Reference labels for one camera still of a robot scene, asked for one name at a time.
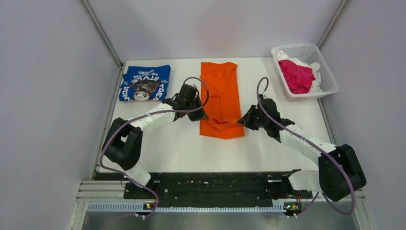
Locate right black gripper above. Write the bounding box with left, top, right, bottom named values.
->
left=238, top=104, right=269, bottom=130

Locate orange t-shirt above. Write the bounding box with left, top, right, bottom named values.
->
left=200, top=62, right=245, bottom=139

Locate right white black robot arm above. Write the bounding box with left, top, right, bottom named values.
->
left=238, top=98, right=367, bottom=201

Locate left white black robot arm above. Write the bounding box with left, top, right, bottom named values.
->
left=99, top=84, right=208, bottom=198

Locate blue folded printed t-shirt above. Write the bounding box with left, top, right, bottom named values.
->
left=118, top=65, right=171, bottom=102

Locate pink t-shirt in basket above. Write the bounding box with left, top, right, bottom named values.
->
left=278, top=59, right=316, bottom=94

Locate white cloth in basket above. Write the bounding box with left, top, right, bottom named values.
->
left=273, top=49, right=321, bottom=93

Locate white plastic mesh basket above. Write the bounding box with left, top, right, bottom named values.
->
left=271, top=43, right=339, bottom=101

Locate white slotted cable duct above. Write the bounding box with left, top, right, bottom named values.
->
left=87, top=201, right=301, bottom=214

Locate right aluminium frame post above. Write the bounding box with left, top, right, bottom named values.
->
left=317, top=0, right=352, bottom=49

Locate aluminium frame post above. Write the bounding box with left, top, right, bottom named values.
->
left=79, top=0, right=123, bottom=69
left=317, top=0, right=352, bottom=49

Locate left aluminium frame post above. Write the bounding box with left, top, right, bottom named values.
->
left=79, top=0, right=123, bottom=69

